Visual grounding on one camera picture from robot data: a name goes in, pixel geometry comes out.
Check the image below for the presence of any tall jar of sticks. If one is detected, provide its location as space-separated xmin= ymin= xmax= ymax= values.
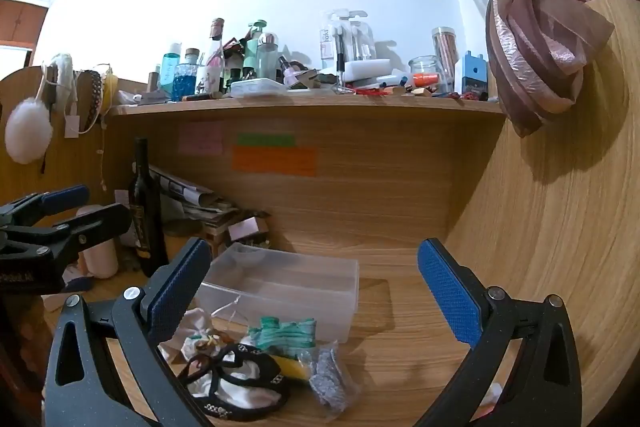
xmin=431 ymin=26 xmax=461 ymax=94

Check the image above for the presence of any green sticky note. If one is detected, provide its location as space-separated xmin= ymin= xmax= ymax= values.
xmin=236 ymin=133 xmax=296 ymax=148

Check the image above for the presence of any short glass jar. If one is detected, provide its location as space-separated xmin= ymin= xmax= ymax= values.
xmin=408 ymin=55 xmax=444 ymax=91

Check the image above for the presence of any black and white slipper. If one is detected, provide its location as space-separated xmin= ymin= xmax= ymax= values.
xmin=176 ymin=343 xmax=291 ymax=423

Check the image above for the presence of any orange sticky note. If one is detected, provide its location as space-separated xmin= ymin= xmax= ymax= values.
xmin=231 ymin=145 xmax=319 ymax=178

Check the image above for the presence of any clear bottle silver cap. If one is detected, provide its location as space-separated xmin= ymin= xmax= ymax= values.
xmin=255 ymin=32 xmax=279 ymax=83

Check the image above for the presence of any blue bead jar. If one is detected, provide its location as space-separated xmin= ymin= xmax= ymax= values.
xmin=172 ymin=48 xmax=201 ymax=102

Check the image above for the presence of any yellow headband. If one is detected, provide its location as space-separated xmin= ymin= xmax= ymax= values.
xmin=102 ymin=63 xmax=121 ymax=108

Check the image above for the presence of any blue box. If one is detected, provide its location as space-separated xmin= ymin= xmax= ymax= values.
xmin=460 ymin=50 xmax=489 ymax=101

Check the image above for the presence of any wooden shelf board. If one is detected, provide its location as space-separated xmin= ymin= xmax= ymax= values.
xmin=107 ymin=88 xmax=507 ymax=118

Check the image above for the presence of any yellow cloth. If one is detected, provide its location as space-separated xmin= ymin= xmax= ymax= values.
xmin=272 ymin=354 xmax=314 ymax=381

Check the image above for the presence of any blue liquid bottle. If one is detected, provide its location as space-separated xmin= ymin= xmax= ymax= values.
xmin=159 ymin=42 xmax=184 ymax=90

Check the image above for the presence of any brown headband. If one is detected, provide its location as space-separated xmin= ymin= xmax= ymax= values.
xmin=81 ymin=69 xmax=104 ymax=131

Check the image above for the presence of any white fluffy pompom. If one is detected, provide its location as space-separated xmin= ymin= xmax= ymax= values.
xmin=4 ymin=99 xmax=54 ymax=166

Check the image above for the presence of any white flowered cloth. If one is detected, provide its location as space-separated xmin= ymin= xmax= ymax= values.
xmin=159 ymin=307 xmax=236 ymax=364

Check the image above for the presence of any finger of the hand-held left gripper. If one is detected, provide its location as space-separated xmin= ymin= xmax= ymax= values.
xmin=0 ymin=184 xmax=91 ymax=229
xmin=0 ymin=203 xmax=134 ymax=279

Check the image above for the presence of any pink small box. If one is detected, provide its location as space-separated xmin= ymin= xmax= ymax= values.
xmin=228 ymin=216 xmax=271 ymax=244

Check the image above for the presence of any white fluffy headband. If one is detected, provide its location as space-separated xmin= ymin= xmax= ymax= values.
xmin=49 ymin=53 xmax=74 ymax=108

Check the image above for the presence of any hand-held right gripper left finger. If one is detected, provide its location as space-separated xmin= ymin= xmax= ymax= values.
xmin=42 ymin=236 xmax=217 ymax=427

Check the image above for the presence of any black makeup brush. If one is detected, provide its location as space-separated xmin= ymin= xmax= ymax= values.
xmin=336 ymin=32 xmax=346 ymax=96

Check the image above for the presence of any white pump bottle pack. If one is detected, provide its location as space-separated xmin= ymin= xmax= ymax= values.
xmin=319 ymin=9 xmax=377 ymax=74

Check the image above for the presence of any clear plastic storage box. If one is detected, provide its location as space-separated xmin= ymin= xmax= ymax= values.
xmin=194 ymin=242 xmax=361 ymax=343

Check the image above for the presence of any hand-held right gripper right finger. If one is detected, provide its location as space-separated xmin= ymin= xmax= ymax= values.
xmin=414 ymin=237 xmax=582 ymax=427

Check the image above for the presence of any grey sock in plastic bag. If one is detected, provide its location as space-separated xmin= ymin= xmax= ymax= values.
xmin=307 ymin=341 xmax=362 ymax=419

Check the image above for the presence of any brown wall cabinet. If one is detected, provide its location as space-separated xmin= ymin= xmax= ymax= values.
xmin=0 ymin=0 xmax=51 ymax=48

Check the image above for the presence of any mint green pump bottle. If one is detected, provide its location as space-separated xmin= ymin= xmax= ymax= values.
xmin=244 ymin=20 xmax=269 ymax=80

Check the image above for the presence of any clear flat plastic case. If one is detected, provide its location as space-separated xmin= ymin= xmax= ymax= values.
xmin=230 ymin=78 xmax=289 ymax=99

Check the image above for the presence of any pink tied curtain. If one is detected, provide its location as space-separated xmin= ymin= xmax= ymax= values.
xmin=384 ymin=0 xmax=631 ymax=138

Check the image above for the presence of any tall clear pink-label bottle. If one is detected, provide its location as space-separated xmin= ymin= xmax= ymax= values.
xmin=202 ymin=18 xmax=226 ymax=96

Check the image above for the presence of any teal green sock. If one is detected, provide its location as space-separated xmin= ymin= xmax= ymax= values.
xmin=247 ymin=316 xmax=319 ymax=354

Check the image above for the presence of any pink sticky note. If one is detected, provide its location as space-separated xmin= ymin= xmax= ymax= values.
xmin=178 ymin=121 xmax=225 ymax=156

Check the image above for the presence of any pink cylinder bottle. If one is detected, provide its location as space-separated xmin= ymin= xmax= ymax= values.
xmin=75 ymin=205 xmax=121 ymax=279

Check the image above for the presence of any stack of newspapers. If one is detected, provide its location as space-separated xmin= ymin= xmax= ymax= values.
xmin=148 ymin=164 xmax=242 ymax=224

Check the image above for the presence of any dark wine bottle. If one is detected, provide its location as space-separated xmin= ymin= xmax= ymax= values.
xmin=127 ymin=137 xmax=169 ymax=278

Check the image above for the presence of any white rectangular box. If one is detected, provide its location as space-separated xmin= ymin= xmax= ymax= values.
xmin=344 ymin=58 xmax=394 ymax=84

